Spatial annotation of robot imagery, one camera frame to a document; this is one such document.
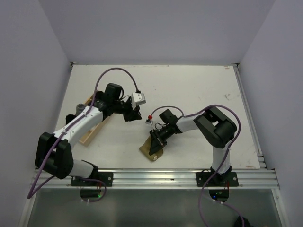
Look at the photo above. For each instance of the black rolled cloth near compartment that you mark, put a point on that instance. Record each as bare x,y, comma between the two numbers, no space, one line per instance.
69,118

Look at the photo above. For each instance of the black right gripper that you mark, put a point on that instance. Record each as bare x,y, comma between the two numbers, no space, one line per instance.
157,142

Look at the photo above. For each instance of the black object bottom corner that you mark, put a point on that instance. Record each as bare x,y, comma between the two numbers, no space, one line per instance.
242,222

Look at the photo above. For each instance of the olive and cream underwear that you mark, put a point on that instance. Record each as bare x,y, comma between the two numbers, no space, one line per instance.
145,149

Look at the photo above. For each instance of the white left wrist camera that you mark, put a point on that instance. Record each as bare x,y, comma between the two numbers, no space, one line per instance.
137,99

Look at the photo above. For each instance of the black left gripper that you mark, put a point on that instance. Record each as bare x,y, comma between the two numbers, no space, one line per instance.
132,114

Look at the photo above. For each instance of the grey striped rolled cloth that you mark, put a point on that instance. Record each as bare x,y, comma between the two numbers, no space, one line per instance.
80,108

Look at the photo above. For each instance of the wooden divided organizer box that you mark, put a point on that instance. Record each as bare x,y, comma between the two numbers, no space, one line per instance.
92,133

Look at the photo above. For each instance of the aluminium front rail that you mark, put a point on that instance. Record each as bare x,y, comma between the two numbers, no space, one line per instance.
186,179

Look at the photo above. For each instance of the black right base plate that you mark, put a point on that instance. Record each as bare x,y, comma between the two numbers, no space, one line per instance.
219,180

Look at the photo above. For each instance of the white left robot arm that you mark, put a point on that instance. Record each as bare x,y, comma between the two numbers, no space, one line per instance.
54,150

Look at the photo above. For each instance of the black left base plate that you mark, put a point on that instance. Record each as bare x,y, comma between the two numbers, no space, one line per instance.
97,179

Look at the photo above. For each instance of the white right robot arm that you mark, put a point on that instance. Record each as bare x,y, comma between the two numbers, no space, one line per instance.
219,125

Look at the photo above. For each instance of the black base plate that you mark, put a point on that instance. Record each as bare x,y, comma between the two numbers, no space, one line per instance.
97,179
219,180

